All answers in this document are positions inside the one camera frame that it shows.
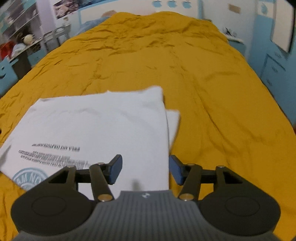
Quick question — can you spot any black framed mirror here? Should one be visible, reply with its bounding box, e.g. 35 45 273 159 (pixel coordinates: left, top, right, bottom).
270 0 293 53

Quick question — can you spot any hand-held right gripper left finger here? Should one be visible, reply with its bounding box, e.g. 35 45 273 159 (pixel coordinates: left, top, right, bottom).
48 154 123 202

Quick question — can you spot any white printed sweatshirt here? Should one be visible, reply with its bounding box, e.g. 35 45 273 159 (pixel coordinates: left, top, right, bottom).
0 86 181 193

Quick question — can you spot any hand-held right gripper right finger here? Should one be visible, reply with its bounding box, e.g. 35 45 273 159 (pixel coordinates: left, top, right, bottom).
169 154 244 202

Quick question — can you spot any blue and white desk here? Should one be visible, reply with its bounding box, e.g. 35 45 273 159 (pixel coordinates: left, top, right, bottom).
0 43 49 96

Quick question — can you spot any grey chair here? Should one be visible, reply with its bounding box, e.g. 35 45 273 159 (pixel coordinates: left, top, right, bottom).
43 25 71 53

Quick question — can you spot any wide anime wall poster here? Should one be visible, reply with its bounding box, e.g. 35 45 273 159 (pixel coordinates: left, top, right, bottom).
53 0 80 19

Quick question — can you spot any blue nightstand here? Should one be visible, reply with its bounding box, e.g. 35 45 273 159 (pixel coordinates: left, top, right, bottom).
227 37 246 56

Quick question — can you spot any yellow quilted blanket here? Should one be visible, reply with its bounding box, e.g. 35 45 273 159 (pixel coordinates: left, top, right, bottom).
0 11 296 234

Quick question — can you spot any blue pillow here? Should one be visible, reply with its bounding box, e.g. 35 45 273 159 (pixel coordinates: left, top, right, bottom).
80 16 111 32

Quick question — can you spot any blue and white wardrobe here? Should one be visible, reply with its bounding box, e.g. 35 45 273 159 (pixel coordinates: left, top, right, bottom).
248 0 296 95

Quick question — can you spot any white bookshelf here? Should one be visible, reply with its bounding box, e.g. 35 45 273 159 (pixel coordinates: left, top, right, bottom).
0 0 41 48

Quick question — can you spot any white and blue headboard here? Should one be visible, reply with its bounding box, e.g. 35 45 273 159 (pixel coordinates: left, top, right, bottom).
79 0 201 26

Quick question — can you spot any red bag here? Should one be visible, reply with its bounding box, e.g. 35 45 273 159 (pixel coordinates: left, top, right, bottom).
0 42 15 60

